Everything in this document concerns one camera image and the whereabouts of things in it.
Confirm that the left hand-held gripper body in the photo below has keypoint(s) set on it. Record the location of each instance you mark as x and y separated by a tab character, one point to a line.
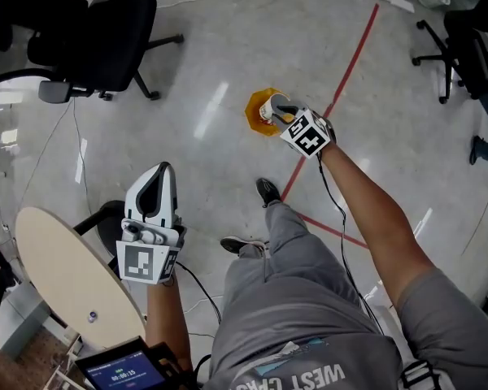
138	260

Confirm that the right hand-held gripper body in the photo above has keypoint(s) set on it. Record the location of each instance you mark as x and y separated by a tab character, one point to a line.
307	134

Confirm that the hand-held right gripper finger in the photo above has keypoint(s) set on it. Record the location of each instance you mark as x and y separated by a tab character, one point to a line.
290	104
277	120

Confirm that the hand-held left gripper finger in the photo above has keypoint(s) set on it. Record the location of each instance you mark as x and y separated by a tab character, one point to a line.
131	201
172	201

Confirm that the white paper cup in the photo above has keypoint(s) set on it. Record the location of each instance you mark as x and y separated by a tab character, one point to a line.
264	110

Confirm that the yellow waste bin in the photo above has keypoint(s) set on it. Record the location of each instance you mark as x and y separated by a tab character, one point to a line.
252	114

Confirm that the small purple bottle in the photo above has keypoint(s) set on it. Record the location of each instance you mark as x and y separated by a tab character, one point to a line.
92	317

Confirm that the person's left forearm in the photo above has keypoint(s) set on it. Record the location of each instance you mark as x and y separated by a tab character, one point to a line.
166	319

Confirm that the person's right forearm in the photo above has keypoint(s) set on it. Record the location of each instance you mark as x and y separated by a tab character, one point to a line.
370	217

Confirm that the round beige table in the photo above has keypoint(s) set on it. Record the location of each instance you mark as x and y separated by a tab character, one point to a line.
65	266

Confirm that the black round table base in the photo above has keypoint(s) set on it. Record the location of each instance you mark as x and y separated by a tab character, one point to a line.
107	230

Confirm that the red floor tape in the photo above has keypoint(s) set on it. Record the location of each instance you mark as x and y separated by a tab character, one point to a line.
333	230
349	71

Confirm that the person's right black shoe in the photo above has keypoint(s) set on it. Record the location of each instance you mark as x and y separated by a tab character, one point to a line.
268	191

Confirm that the person's black shoe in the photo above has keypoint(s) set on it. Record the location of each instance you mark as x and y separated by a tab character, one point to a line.
242	245
268	191

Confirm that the person's left black shoe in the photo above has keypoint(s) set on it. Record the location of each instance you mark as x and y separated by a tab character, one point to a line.
242	245

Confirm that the black wrist-mounted display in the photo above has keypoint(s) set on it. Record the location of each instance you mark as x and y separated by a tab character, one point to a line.
122	374

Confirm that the person's grey trousers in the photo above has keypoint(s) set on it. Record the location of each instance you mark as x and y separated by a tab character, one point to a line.
293	250

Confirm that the grey cabinet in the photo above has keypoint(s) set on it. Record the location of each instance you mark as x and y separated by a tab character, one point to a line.
16	319

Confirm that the black garment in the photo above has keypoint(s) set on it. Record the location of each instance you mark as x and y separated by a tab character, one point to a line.
4	282

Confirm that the white power strip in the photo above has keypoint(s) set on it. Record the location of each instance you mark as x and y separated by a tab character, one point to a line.
402	3

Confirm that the black mesh-back office chair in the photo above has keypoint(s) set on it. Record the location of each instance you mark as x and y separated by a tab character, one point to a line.
97	39

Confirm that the black swivel office chair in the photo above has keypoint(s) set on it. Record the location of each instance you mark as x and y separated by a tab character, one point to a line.
471	55

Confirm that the person's grey t-shirt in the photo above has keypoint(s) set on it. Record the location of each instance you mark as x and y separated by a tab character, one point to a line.
309	339

